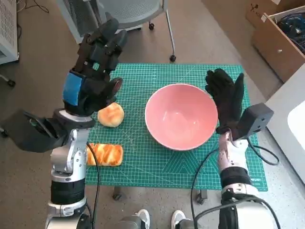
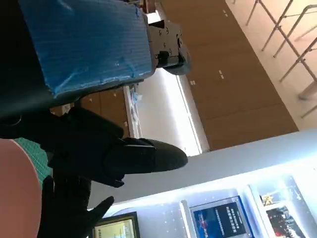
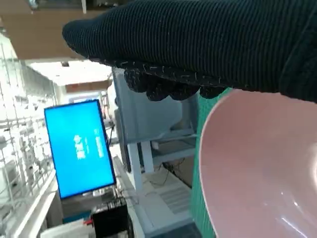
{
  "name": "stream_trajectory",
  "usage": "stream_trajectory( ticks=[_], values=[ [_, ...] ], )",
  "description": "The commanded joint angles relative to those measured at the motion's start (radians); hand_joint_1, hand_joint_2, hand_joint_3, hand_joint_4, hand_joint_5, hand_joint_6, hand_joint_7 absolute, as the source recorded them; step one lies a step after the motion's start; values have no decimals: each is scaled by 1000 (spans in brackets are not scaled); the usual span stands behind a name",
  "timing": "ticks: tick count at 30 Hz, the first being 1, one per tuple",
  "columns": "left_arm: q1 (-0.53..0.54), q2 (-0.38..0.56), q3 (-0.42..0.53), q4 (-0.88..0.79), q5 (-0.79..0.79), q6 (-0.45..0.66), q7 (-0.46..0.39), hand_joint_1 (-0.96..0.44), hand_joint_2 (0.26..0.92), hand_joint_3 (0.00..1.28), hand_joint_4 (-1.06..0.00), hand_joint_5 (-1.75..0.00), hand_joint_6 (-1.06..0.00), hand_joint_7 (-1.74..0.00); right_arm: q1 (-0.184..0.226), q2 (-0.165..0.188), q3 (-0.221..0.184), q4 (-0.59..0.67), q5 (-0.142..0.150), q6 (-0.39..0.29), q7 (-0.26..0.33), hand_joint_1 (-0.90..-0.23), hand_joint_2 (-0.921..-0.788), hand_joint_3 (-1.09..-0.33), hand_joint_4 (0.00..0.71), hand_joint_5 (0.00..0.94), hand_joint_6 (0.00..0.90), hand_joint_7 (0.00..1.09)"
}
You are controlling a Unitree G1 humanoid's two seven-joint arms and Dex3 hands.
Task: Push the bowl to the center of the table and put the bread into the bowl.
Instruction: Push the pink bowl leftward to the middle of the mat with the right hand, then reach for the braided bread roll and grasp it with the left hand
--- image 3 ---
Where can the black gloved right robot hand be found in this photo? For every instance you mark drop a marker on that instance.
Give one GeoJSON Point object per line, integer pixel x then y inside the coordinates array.
{"type": "Point", "coordinates": [198, 39]}

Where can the pink bowl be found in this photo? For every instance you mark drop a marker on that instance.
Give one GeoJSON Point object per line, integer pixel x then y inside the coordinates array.
{"type": "Point", "coordinates": [260, 161]}

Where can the grey metal cabinet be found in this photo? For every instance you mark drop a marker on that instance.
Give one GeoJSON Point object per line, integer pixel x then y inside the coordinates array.
{"type": "Point", "coordinates": [148, 111]}

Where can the green cutting mat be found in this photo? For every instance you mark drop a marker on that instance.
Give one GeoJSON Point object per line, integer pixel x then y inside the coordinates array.
{"type": "Point", "coordinates": [198, 173]}

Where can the monitor with blue screen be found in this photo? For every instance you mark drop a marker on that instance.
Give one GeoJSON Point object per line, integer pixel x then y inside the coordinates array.
{"type": "Point", "coordinates": [79, 148]}

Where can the black electronic box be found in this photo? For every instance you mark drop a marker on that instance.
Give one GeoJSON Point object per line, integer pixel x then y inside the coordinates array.
{"type": "Point", "coordinates": [111, 218]}

